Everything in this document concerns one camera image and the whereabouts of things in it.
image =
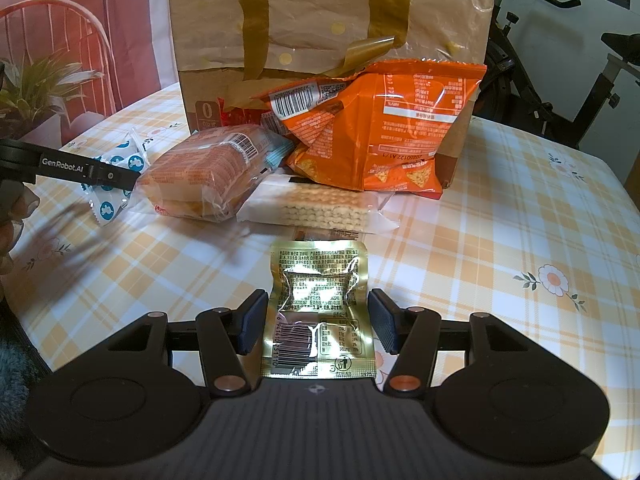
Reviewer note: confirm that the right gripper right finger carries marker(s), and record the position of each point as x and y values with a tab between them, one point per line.
410	334

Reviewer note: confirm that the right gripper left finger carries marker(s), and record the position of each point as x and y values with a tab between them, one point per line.
224	335

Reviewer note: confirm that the gold foil snack packet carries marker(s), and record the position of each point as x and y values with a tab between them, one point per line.
318	324

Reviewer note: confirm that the white blue candy packet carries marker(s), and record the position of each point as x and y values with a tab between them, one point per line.
111	193

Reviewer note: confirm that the clear wafer cracker package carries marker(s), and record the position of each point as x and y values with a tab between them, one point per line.
286	200

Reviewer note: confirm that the pink bread package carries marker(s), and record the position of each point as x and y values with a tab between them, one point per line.
210	174

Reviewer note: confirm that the orange chips bag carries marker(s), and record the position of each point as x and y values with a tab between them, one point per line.
378	130

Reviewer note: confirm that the person's left hand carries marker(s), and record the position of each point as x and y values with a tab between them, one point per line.
18	202

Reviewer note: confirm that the yellow plaid tablecloth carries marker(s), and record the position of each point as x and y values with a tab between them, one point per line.
541	236

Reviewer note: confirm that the red printed curtain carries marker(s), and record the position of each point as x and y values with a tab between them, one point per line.
68	64

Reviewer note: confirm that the red snack packet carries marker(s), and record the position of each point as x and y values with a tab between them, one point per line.
239	116

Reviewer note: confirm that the black exercise bike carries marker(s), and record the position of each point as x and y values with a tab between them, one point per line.
552	65

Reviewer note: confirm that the cardboard box with plastic bag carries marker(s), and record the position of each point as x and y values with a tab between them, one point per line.
232	49

